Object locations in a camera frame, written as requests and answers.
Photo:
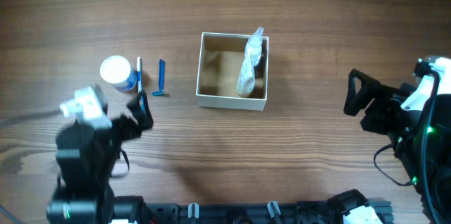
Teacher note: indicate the clear foamy liquid bottle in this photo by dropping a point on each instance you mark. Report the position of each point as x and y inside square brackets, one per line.
[253, 49]

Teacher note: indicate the blue white toothbrush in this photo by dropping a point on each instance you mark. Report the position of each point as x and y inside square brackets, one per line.
[139, 82]

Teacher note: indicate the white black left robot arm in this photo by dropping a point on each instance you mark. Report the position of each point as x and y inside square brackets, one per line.
[86, 157]

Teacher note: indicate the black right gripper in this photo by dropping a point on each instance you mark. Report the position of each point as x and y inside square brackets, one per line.
[387, 98]

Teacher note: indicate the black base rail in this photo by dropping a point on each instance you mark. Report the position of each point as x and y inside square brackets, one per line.
[299, 212]

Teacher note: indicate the blue disposable razor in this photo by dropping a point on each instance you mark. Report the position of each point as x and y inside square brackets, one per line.
[160, 92]

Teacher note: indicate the cotton swab tub blue label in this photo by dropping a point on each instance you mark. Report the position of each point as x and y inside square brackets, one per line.
[117, 71]

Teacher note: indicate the white open cardboard box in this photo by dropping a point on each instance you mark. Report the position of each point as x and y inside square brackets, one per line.
[220, 60]

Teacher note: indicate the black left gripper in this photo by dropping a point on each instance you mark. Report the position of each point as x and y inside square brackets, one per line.
[143, 120]

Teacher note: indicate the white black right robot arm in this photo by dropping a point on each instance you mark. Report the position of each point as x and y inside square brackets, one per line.
[424, 150]

